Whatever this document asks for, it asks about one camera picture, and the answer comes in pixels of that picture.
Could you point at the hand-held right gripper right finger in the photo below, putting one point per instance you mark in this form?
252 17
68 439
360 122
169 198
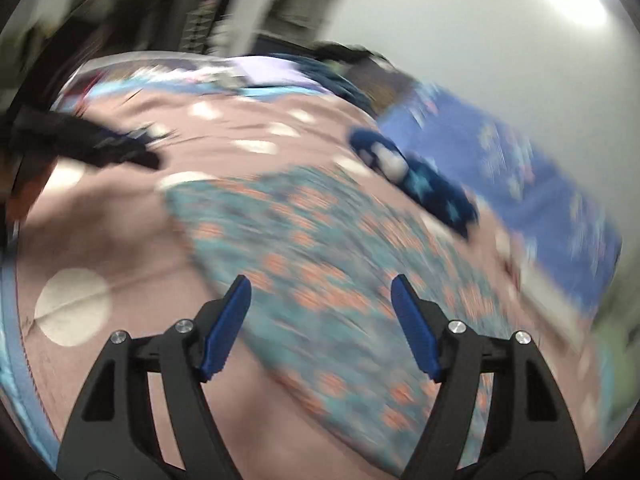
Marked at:
415 330

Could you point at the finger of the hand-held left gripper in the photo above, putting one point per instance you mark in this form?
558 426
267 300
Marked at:
130 152

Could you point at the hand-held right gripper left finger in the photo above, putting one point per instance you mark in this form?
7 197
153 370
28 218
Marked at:
227 330

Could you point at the teal floral shirt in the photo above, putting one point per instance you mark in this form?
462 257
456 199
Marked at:
325 260

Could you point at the pink polka dot blanket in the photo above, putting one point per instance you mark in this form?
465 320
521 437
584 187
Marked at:
125 220

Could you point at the folded white garment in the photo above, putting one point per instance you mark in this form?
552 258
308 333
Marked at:
545 295

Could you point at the navy star print garment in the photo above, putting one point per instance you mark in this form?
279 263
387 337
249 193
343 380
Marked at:
415 175

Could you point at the lavender cloth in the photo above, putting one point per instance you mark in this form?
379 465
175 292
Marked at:
275 72

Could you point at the blue tree print sheet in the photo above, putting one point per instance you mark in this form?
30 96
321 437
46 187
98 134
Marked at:
500 170

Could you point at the green pillow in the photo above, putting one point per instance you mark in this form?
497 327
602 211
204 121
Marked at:
612 345

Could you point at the light blue star sheet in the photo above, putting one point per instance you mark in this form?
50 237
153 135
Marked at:
20 360

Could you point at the dark blue knit blanket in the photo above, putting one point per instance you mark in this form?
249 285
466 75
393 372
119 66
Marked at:
340 85

